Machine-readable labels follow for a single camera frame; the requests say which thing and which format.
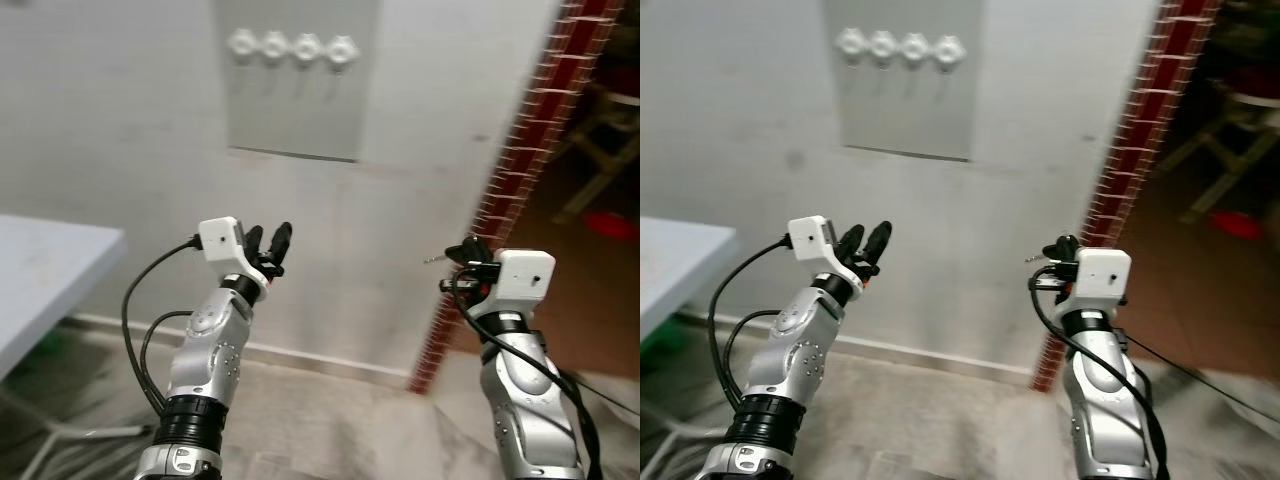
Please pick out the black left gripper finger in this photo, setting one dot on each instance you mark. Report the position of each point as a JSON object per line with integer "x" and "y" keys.
{"x": 254, "y": 238}
{"x": 281, "y": 242}
{"x": 879, "y": 243}
{"x": 851, "y": 240}

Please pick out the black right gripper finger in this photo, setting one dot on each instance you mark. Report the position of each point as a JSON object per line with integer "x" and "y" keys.
{"x": 470, "y": 258}
{"x": 468, "y": 243}
{"x": 1062, "y": 242}
{"x": 1060, "y": 256}

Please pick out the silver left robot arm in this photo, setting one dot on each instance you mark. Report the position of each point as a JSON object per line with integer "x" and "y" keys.
{"x": 205, "y": 370}
{"x": 790, "y": 370}

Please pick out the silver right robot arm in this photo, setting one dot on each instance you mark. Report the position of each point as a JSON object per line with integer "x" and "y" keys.
{"x": 525, "y": 400}
{"x": 1100, "y": 400}

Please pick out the grey hook board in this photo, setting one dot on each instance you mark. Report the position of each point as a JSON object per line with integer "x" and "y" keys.
{"x": 295, "y": 110}
{"x": 905, "y": 110}

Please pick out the red floor object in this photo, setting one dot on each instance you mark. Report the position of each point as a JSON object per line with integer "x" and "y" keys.
{"x": 1235, "y": 225}
{"x": 612, "y": 225}

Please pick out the wooden stool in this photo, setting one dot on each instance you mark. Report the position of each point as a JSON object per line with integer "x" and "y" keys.
{"x": 1225, "y": 140}
{"x": 600, "y": 150}

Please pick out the white table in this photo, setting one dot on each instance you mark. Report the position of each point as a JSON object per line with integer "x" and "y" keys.
{"x": 50, "y": 275}
{"x": 680, "y": 265}

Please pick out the green object under table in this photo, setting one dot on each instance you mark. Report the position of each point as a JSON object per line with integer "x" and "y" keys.
{"x": 662, "y": 335}

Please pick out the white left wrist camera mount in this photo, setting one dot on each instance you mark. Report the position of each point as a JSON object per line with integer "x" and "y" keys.
{"x": 810, "y": 238}
{"x": 220, "y": 238}

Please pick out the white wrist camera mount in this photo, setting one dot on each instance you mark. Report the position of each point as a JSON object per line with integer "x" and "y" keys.
{"x": 220, "y": 238}
{"x": 810, "y": 238}
{"x": 1100, "y": 275}
{"x": 525, "y": 278}

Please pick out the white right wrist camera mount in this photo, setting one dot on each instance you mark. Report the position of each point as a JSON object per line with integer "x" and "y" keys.
{"x": 1100, "y": 275}
{"x": 525, "y": 278}

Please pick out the red brick wall strip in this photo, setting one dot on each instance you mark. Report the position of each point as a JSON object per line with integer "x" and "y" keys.
{"x": 540, "y": 140}
{"x": 1150, "y": 140}

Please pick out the white wall hook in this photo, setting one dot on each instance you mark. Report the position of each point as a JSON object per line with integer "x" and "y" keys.
{"x": 915, "y": 48}
{"x": 342, "y": 50}
{"x": 949, "y": 49}
{"x": 243, "y": 45}
{"x": 307, "y": 48}
{"x": 275, "y": 46}
{"x": 851, "y": 44}
{"x": 883, "y": 46}

